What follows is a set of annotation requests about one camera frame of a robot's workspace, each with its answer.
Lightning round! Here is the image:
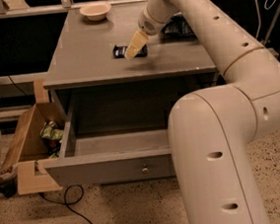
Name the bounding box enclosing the green snack bag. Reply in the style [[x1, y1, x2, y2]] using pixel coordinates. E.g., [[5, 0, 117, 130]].
[[40, 121, 64, 141]]

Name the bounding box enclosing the grey wooden cabinet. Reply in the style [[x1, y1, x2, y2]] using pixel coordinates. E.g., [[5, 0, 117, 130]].
[[36, 0, 223, 122]]

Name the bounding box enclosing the round metal drawer knob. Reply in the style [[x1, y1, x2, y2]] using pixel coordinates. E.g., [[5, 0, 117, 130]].
[[142, 165, 150, 174]]

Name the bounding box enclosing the crumpled blue chip bag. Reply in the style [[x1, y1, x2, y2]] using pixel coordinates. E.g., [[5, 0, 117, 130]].
[[162, 13, 195, 37]]

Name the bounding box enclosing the black floor cable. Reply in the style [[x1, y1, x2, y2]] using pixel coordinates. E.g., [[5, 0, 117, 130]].
[[37, 183, 99, 224]]

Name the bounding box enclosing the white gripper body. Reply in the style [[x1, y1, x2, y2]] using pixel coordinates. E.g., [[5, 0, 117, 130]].
[[138, 9, 163, 36]]

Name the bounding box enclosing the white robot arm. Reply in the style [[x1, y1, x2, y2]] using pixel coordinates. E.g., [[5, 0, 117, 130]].
[[125, 0, 280, 224]]

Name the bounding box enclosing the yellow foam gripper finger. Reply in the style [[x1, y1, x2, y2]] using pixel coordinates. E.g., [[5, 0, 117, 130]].
[[124, 30, 149, 59]]

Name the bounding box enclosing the grey open top drawer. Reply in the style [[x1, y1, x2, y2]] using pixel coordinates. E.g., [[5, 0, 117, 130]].
[[37, 86, 176, 189]]

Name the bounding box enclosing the blueberry rxbar dark wrapper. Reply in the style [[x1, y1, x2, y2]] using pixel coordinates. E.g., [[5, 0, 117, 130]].
[[112, 45, 148, 59]]

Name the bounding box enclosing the open cardboard box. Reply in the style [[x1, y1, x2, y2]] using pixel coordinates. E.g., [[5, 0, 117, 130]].
[[0, 77, 72, 197]]

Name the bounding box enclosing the cream paper bowl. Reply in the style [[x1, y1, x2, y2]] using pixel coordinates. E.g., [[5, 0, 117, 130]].
[[80, 2, 111, 22]]

